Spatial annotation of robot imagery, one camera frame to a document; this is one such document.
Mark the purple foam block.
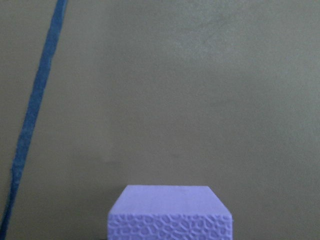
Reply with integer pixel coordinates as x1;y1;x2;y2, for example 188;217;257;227
107;185;233;240

